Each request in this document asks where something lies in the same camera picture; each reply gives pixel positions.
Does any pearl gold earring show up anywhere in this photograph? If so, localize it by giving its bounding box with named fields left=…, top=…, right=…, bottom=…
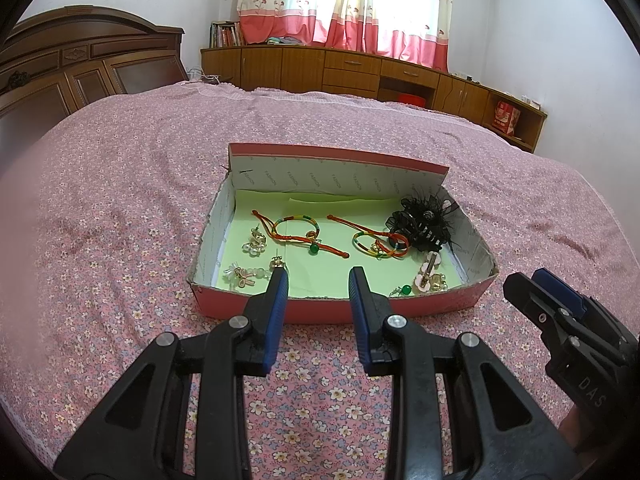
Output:
left=241, top=226, right=275, bottom=257

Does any row of books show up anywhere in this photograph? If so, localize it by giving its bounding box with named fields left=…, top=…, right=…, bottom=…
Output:
left=210, top=21, right=246, bottom=48

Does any red gift box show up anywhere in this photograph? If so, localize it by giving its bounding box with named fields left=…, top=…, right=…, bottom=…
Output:
left=492, top=101, right=521, bottom=136

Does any dark wooden headboard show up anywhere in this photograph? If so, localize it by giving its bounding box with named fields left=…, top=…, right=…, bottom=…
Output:
left=0, top=6, right=191, bottom=126

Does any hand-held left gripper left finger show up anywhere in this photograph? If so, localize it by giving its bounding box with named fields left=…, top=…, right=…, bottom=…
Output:
left=52, top=269, right=290, bottom=480

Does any red string rope bracelet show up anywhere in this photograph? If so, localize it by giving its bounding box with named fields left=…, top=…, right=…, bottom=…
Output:
left=251, top=209, right=351, bottom=259

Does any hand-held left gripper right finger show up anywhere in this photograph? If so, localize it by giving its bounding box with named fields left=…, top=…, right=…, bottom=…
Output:
left=348, top=266, right=583, bottom=480

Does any pink floral bed sheet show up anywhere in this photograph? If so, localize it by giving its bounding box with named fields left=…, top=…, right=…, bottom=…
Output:
left=0, top=80, right=640, bottom=480

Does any black feather hair clip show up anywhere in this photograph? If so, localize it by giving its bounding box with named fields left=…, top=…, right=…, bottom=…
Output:
left=385, top=187, right=463, bottom=256

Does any long wooden cabinet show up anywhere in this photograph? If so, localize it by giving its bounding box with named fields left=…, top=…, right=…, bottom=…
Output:
left=200, top=44, right=548, bottom=155

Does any cream and pink curtain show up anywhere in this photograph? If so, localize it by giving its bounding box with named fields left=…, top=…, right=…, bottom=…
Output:
left=327, top=0, right=455, bottom=73
left=236, top=0, right=336, bottom=48

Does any pink cardboard box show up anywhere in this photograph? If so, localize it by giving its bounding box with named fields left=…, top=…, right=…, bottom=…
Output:
left=186, top=142, right=501, bottom=325

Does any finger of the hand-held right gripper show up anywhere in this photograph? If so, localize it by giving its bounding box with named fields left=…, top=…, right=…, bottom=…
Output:
left=502, top=272, right=577, bottom=350
left=531, top=267, right=594, bottom=319

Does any rope bracelet with gold pendant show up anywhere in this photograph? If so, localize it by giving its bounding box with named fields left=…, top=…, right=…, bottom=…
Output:
left=327, top=214, right=412, bottom=261

